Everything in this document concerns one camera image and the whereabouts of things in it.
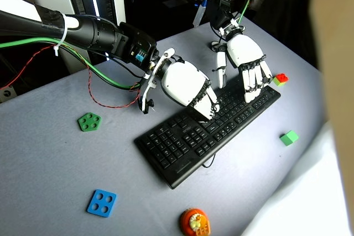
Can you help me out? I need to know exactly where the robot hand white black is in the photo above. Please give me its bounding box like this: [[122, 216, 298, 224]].
[[216, 33, 273, 104], [160, 61, 221, 123]]

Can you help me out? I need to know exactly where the red black twisted cable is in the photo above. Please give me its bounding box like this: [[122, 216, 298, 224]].
[[0, 44, 142, 109]]

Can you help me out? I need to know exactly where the orange toy cake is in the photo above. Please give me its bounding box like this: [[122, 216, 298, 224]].
[[179, 207, 211, 236]]

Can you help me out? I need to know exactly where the black keyboard cable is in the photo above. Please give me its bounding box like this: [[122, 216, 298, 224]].
[[201, 153, 217, 169]]

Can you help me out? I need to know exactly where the black computer keyboard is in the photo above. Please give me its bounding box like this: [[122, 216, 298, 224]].
[[134, 77, 282, 190]]

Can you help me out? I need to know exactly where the beige blurred post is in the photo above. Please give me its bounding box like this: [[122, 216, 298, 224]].
[[308, 0, 354, 236]]

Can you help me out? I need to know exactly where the white cable adapter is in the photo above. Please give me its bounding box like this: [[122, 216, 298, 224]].
[[192, 0, 209, 27]]

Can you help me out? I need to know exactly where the grey table cloth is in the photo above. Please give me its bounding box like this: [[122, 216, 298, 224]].
[[0, 16, 332, 236]]

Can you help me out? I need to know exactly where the grey metal bracket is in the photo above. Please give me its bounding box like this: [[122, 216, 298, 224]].
[[0, 86, 15, 103]]

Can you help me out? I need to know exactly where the dark phone screen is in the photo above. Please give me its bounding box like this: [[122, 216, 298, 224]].
[[163, 0, 189, 9]]

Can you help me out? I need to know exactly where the blue square peg block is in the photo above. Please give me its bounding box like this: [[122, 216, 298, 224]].
[[86, 189, 118, 218]]

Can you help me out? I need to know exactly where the green pentagon peg block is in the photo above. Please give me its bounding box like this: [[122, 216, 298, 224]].
[[77, 112, 102, 133]]

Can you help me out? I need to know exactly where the white cloth sheet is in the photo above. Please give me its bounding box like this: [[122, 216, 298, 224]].
[[240, 121, 352, 236]]

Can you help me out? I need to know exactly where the green cube block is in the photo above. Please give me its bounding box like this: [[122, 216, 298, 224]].
[[279, 130, 300, 146]]

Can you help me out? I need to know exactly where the red and green brick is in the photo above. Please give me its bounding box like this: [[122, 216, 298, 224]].
[[273, 73, 289, 87]]

